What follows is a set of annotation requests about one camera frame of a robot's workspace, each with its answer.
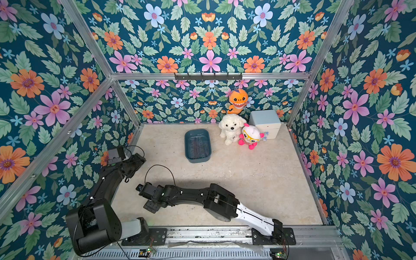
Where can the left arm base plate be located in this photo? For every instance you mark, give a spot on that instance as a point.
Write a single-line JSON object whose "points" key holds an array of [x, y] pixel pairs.
{"points": [[152, 237]]}

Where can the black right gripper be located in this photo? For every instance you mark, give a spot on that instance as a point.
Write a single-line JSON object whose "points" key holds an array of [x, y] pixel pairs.
{"points": [[153, 197]]}

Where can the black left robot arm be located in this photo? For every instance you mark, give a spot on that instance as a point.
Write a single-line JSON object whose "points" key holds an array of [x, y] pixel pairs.
{"points": [[94, 224]]}

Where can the black hook rail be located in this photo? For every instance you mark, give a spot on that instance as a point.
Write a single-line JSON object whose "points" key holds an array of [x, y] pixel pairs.
{"points": [[208, 76]]}

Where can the clear stencil ruler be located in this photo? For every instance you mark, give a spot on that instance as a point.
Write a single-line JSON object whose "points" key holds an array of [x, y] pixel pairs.
{"points": [[204, 150]]}

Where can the pink white doll plush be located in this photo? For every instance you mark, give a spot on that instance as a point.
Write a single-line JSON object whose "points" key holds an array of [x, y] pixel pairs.
{"points": [[250, 136]]}

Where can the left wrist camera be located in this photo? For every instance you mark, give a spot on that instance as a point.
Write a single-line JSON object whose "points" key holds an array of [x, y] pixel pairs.
{"points": [[116, 155]]}

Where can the light blue small cabinet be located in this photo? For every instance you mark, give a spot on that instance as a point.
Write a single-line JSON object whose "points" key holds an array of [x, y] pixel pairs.
{"points": [[267, 122]]}

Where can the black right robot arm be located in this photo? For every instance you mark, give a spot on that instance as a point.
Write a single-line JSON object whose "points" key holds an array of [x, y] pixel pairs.
{"points": [[216, 200]]}

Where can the teal plastic storage box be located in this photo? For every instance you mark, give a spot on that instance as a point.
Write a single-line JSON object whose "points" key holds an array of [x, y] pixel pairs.
{"points": [[200, 133]]}

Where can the white dog plush toy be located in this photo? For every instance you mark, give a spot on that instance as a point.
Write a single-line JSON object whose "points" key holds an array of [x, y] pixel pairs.
{"points": [[231, 127]]}

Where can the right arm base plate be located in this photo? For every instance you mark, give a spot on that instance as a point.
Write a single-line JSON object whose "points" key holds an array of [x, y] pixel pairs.
{"points": [[287, 238]]}

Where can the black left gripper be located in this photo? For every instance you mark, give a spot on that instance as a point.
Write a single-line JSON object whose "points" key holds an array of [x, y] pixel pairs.
{"points": [[138, 160]]}

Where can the orange dinosaur plush toy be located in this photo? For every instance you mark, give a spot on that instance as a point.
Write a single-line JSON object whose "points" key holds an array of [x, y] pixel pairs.
{"points": [[238, 100]]}

